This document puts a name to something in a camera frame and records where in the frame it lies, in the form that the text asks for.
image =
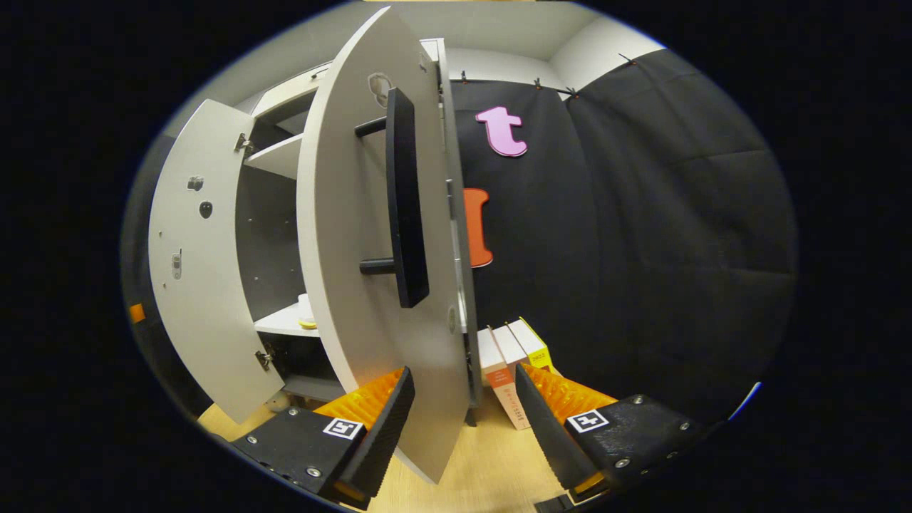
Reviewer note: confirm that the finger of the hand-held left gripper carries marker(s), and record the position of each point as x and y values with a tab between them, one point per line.
137	313

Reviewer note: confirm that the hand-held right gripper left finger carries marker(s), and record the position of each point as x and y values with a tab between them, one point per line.
381	434

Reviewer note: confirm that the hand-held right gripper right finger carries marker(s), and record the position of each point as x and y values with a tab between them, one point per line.
545	434

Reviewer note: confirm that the white cabinet door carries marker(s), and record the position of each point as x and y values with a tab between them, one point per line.
199	299
342	235

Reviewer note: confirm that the white shoe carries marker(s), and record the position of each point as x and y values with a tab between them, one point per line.
307	313

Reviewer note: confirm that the white shoe cabinet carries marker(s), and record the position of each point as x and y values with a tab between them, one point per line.
274	235

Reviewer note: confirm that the white and orange box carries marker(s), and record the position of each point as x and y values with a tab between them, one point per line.
499	377

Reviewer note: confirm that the white round object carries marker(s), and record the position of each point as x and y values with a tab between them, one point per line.
278	405

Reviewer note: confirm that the black backdrop cloth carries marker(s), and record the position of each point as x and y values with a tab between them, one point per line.
641	249

